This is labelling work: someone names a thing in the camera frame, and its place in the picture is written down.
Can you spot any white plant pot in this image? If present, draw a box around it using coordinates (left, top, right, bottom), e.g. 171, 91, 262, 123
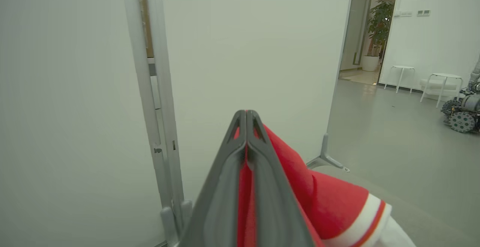
361, 55, 380, 72

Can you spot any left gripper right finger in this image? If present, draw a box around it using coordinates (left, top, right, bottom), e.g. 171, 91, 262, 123
247, 110, 315, 247

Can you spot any brown wooden board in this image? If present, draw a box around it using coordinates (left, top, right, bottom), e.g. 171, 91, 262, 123
136, 0, 155, 58

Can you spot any grey partition frame post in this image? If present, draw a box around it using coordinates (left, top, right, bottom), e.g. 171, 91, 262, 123
121, 0, 180, 247
145, 0, 194, 236

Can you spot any grey wheeled robot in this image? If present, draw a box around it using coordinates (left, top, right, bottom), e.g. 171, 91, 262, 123
441, 54, 480, 134

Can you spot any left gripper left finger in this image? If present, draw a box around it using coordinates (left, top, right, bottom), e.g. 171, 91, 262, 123
179, 110, 247, 247

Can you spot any white round stool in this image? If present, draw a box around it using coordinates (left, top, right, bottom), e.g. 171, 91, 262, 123
384, 65, 416, 94
420, 73, 464, 108

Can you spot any red white-sleeved t-shirt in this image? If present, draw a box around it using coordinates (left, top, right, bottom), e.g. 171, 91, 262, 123
234, 123, 417, 247

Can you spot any grey metal partition foot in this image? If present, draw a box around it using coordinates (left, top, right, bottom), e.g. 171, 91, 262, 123
307, 134, 350, 172

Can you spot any frosted glass door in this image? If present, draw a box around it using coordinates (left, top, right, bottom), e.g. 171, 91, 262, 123
351, 0, 374, 66

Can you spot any white partition panel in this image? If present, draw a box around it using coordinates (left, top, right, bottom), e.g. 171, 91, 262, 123
0, 0, 167, 247
161, 0, 355, 206

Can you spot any green potted plant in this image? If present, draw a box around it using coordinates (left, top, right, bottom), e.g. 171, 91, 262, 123
367, 0, 395, 57

